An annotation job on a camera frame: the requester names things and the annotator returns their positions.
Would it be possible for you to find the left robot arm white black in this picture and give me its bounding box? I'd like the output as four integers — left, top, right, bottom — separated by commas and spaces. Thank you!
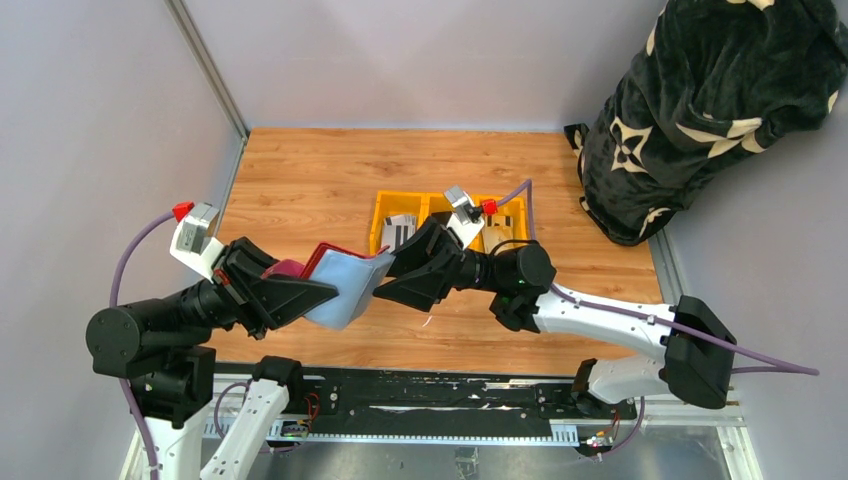
85, 237, 338, 479

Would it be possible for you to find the black patterned blanket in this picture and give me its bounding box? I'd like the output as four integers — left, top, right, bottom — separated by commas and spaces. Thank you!
564, 1, 847, 246

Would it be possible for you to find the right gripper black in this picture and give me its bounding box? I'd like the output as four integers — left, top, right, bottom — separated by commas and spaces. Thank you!
366, 218, 506, 314

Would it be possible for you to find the red card holder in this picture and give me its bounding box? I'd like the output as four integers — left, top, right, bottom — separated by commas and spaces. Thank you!
261, 242, 395, 330

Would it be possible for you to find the gold cards stack in bin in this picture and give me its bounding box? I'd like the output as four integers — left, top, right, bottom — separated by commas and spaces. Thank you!
482, 215, 514, 253

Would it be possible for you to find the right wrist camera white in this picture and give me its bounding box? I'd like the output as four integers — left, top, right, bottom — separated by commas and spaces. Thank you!
444, 185, 485, 249

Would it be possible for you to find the aluminium frame post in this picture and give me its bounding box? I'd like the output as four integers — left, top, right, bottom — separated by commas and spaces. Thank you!
164, 0, 250, 145

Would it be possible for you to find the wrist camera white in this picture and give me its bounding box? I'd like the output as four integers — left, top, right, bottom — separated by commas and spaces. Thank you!
444, 185, 485, 249
169, 202, 224, 281

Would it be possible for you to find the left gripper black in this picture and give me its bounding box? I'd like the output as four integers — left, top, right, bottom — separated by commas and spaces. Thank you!
169, 230, 340, 339

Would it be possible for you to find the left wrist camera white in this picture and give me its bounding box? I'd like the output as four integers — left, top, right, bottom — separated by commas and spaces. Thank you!
169, 202, 224, 281

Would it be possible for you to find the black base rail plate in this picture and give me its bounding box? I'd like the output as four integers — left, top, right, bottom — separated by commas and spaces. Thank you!
303, 366, 637, 439

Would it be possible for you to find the middle yellow bin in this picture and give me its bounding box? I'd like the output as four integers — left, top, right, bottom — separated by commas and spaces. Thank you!
417, 191, 451, 227

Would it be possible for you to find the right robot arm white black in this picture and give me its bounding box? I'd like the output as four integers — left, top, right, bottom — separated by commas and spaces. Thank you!
374, 213, 737, 418

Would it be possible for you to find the white striped cards stack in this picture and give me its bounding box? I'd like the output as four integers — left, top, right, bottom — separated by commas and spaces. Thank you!
380, 214, 417, 251

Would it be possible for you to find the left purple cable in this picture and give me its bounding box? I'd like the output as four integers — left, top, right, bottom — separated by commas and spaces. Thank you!
109, 201, 197, 480

